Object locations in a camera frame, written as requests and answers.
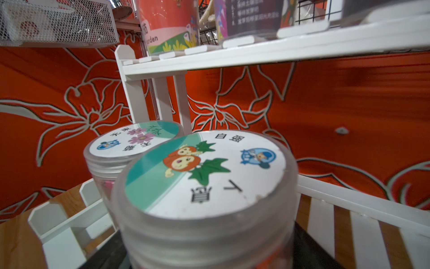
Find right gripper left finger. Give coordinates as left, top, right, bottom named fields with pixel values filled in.
left=79, top=231, right=129, bottom=269

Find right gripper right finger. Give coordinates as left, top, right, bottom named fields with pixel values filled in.
left=293, top=222, right=344, bottom=269

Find white slatted wooden shelf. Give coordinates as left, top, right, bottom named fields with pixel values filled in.
left=27, top=13, right=430, bottom=269

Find seed jar flower lid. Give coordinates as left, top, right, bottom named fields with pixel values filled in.
left=84, top=121, right=184, bottom=227

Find seed jar strawberry lid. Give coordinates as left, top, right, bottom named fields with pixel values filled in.
left=112, top=130, right=298, bottom=269

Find small clear cup red seeds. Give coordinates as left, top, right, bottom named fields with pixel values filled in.
left=136, top=0, right=200, bottom=56

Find clear plastic wall bin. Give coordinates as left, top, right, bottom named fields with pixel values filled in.
left=1, top=1, right=119, bottom=48

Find black wire wall basket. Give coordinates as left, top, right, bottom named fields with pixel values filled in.
left=198, top=1, right=343, bottom=45

